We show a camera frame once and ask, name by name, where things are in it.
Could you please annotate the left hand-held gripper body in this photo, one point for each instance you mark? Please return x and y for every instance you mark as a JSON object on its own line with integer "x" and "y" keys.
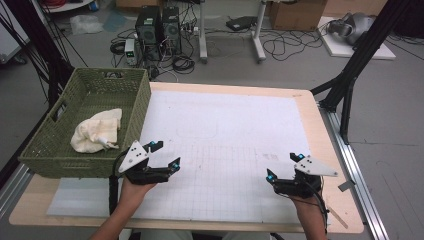
{"x": 133, "y": 156}

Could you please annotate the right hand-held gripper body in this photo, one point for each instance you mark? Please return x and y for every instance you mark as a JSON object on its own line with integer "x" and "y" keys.
{"x": 313, "y": 166}

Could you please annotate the cream printed cloth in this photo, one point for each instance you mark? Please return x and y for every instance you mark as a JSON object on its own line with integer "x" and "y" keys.
{"x": 95, "y": 131}

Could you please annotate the green woven basket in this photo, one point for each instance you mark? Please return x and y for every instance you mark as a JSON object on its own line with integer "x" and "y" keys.
{"x": 66, "y": 160}

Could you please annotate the person's left hand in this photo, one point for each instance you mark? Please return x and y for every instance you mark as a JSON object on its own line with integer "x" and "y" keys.
{"x": 131, "y": 195}

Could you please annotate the person's right hand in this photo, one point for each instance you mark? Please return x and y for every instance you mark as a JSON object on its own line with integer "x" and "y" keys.
{"x": 310, "y": 206}

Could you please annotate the grey tape piece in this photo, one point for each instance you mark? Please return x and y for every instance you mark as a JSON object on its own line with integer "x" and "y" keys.
{"x": 346, "y": 186}

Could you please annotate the white grid mat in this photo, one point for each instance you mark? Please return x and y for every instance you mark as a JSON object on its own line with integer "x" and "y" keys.
{"x": 220, "y": 133}

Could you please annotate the person's grey trousers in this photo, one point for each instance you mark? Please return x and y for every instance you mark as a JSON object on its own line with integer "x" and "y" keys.
{"x": 173, "y": 236}

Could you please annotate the small grey power supply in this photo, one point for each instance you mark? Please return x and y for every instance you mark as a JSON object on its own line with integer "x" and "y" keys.
{"x": 130, "y": 51}

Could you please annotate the wide black computer tower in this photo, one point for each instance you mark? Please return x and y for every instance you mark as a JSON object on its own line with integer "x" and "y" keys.
{"x": 148, "y": 31}

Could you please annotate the narrow black computer tower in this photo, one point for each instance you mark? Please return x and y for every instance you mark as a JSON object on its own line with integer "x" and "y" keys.
{"x": 171, "y": 31}

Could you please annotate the white floor board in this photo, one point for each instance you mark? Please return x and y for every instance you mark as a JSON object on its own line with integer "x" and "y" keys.
{"x": 343, "y": 50}

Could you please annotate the white table leg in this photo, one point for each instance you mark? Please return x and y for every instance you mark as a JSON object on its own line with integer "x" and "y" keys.
{"x": 203, "y": 36}
{"x": 257, "y": 40}

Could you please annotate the clear plastic bag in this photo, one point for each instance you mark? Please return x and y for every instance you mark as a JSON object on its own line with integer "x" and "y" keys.
{"x": 86, "y": 25}

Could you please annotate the brown cardboard box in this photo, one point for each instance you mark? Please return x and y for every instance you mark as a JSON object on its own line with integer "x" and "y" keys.
{"x": 296, "y": 15}

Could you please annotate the grey robot head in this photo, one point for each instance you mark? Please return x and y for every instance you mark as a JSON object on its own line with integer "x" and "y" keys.
{"x": 356, "y": 26}

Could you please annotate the black flat device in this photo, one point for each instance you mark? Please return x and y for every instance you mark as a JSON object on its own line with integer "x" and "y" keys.
{"x": 241, "y": 23}

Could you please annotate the white cabinet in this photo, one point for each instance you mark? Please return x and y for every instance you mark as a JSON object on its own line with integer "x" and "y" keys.
{"x": 10, "y": 43}

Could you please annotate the long aluminium rail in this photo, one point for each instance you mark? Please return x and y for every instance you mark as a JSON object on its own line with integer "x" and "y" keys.
{"x": 358, "y": 173}

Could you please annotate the short aluminium rail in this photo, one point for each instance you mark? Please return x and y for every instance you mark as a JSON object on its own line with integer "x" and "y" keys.
{"x": 13, "y": 188}

